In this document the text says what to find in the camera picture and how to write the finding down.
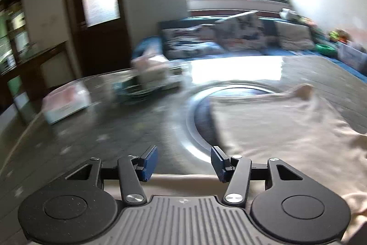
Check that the grey pillow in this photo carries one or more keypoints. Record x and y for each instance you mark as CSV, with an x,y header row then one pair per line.
x,y
294,35

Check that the round black induction cooktop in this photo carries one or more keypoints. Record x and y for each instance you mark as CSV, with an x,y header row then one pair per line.
x,y
202,121

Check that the blue sofa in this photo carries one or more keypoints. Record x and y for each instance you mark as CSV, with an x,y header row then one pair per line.
x,y
269,28

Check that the white box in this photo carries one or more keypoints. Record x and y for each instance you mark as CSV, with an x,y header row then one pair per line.
x,y
169,78

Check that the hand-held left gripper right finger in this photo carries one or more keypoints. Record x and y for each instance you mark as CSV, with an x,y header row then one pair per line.
x,y
218,164

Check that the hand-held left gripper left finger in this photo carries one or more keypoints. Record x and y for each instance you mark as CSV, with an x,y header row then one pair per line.
x,y
149,161

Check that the blue cloth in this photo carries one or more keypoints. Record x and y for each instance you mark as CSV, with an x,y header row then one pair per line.
x,y
147,47

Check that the dark wooden cabinet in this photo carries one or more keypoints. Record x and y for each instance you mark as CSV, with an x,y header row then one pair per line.
x,y
31,70

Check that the pink tissue pack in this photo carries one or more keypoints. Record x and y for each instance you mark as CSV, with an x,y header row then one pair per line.
x,y
67,103

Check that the long butterfly print pillow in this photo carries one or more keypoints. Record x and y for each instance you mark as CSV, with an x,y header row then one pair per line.
x,y
189,41

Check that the small plush toys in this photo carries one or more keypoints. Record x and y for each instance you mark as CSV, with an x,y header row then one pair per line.
x,y
338,36

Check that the clear plastic storage box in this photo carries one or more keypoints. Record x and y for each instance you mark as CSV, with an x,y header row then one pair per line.
x,y
352,57

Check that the cream sweater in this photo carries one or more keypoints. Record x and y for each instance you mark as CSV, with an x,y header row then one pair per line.
x,y
272,133

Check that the square butterfly print pillow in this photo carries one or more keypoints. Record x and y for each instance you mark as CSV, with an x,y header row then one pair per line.
x,y
242,31

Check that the dark wooden door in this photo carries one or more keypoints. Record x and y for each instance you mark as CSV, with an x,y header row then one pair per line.
x,y
100,47

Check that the green bowl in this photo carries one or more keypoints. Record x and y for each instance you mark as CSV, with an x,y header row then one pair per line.
x,y
325,49

